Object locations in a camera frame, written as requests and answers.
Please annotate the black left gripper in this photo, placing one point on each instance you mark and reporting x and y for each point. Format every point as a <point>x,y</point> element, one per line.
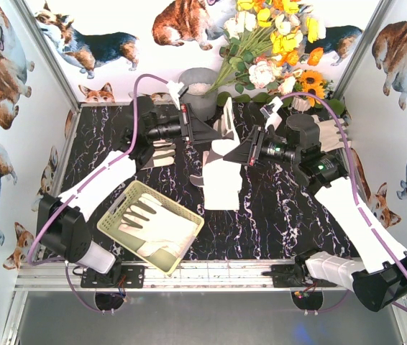
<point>187,124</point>

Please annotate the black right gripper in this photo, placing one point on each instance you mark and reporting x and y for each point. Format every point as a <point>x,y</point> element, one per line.
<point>256,144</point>

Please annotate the white green work glove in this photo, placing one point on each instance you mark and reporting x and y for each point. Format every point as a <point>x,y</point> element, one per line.
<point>156,226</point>

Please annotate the yellow-green storage basket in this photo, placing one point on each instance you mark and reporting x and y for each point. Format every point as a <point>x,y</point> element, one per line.
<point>110,221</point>

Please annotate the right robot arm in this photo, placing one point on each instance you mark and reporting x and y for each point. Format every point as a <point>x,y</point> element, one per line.
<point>378,277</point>

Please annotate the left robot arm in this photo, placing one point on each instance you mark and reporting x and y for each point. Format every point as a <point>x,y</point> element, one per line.
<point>62,221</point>

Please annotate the white ribbed flower pot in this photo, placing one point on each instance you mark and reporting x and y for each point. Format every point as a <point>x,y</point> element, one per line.
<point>300,104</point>

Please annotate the grey bucket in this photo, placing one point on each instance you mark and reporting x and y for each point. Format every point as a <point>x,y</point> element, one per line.
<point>199,81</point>

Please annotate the artificial flower bouquet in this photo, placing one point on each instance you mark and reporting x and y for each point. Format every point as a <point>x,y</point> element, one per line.
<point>274,46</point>

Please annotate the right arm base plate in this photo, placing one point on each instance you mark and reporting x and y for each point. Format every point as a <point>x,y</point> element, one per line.
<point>295,275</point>

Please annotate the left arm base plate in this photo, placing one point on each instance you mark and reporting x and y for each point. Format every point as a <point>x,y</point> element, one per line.
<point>120,275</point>

